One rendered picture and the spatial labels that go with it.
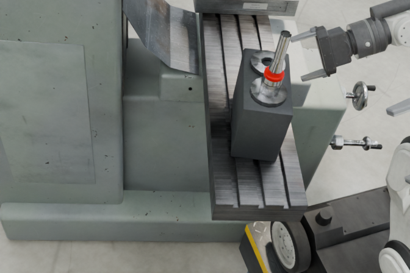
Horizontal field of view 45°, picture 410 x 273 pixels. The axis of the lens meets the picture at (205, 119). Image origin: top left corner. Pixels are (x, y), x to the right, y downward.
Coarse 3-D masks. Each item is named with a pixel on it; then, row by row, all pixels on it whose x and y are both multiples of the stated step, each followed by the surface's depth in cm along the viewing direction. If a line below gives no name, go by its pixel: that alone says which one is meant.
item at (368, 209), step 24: (384, 192) 174; (312, 216) 162; (336, 216) 163; (360, 216) 166; (384, 216) 167; (312, 240) 159; (336, 240) 160; (360, 240) 163; (384, 240) 164; (312, 264) 163; (336, 264) 156; (360, 264) 157
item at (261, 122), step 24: (240, 72) 130; (288, 72) 125; (240, 96) 123; (264, 96) 117; (288, 96) 120; (240, 120) 118; (264, 120) 118; (288, 120) 117; (240, 144) 125; (264, 144) 124
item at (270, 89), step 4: (264, 76) 114; (264, 80) 114; (268, 80) 113; (264, 84) 115; (268, 84) 114; (272, 84) 114; (276, 84) 114; (280, 84) 115; (260, 88) 118; (264, 88) 116; (268, 88) 115; (272, 88) 115; (276, 88) 115; (264, 92) 116; (268, 92) 116; (272, 92) 116; (276, 92) 116; (268, 96) 117; (272, 96) 117
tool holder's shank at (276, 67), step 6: (282, 30) 106; (282, 36) 105; (288, 36) 105; (282, 42) 106; (288, 42) 106; (276, 48) 108; (282, 48) 107; (276, 54) 109; (282, 54) 108; (276, 60) 110; (282, 60) 110; (270, 66) 112; (276, 66) 111; (282, 66) 112; (270, 72) 113; (276, 72) 112
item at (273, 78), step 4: (268, 68) 114; (264, 72) 114; (268, 72) 114; (268, 76) 113; (272, 76) 113; (276, 76) 113; (280, 76) 113; (272, 80) 113; (276, 80) 113; (280, 80) 113
